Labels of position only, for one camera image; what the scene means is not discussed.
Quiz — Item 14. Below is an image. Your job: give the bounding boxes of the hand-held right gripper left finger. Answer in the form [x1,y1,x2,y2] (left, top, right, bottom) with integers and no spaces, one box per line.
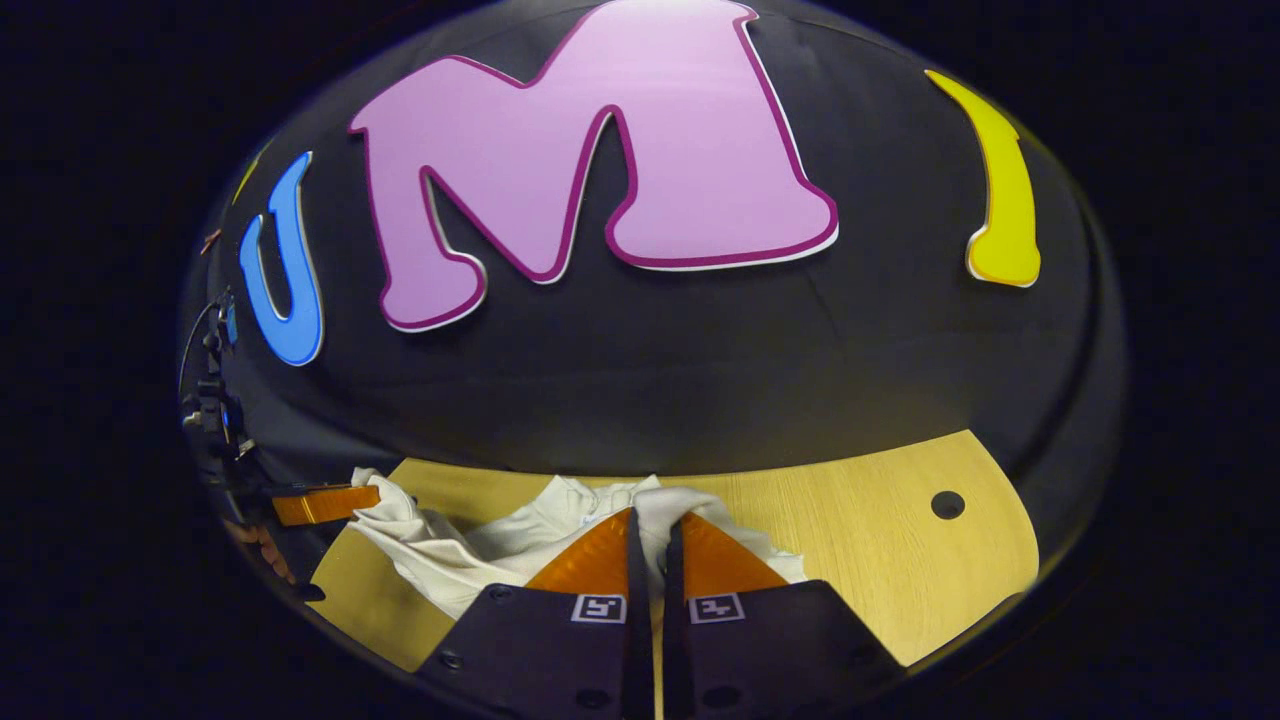
[415,507,657,720]

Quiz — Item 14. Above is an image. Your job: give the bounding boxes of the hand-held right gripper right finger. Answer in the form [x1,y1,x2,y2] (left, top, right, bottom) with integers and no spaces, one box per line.
[661,512,907,720]

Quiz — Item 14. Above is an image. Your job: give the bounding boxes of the white long-sleeved garment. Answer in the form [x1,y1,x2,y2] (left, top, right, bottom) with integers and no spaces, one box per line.
[350,467,807,621]

